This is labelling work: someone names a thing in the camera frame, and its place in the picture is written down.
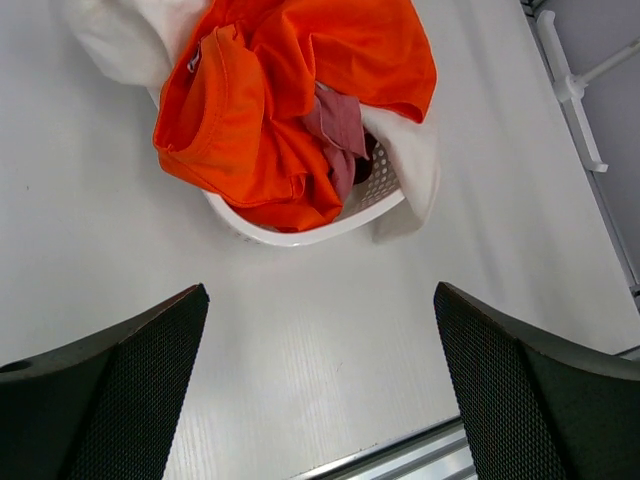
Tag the metal clothes rack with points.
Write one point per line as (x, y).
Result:
(569, 88)

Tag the white perforated plastic basket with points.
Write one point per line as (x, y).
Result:
(368, 201)

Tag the pink t shirt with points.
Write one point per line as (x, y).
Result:
(336, 121)

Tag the orange t shirt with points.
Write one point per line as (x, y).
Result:
(230, 112)

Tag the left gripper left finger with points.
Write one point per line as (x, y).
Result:
(105, 406)

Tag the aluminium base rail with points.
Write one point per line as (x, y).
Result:
(438, 452)

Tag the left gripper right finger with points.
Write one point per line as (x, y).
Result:
(535, 405)

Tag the white t shirt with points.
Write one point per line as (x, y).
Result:
(138, 43)

